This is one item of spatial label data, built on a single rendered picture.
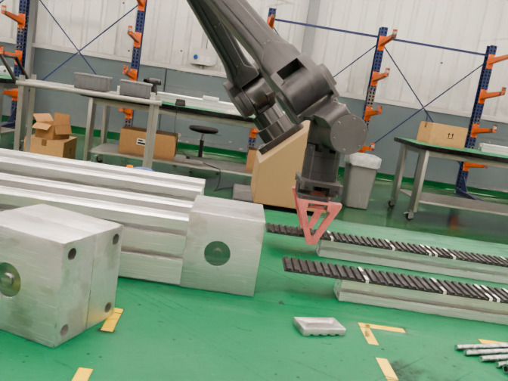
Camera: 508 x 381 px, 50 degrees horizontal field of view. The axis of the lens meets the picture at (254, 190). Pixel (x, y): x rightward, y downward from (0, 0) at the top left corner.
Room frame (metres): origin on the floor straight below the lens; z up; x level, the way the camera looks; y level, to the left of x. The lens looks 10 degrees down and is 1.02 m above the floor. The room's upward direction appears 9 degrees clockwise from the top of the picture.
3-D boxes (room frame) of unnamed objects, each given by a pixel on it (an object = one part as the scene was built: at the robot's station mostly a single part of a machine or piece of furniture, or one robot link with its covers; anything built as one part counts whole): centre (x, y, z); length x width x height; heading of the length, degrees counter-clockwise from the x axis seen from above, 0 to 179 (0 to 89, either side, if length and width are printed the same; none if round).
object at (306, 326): (0.56, -0.09, 0.78); 0.05 x 0.03 x 0.01; 110
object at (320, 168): (0.87, -0.10, 0.92); 0.10 x 0.07 x 0.07; 2
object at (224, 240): (0.69, 0.03, 0.83); 0.12 x 0.09 x 0.10; 3
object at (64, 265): (0.50, 0.18, 0.83); 0.11 x 0.10 x 0.10; 162
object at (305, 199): (0.85, -0.10, 0.85); 0.07 x 0.07 x 0.09; 2
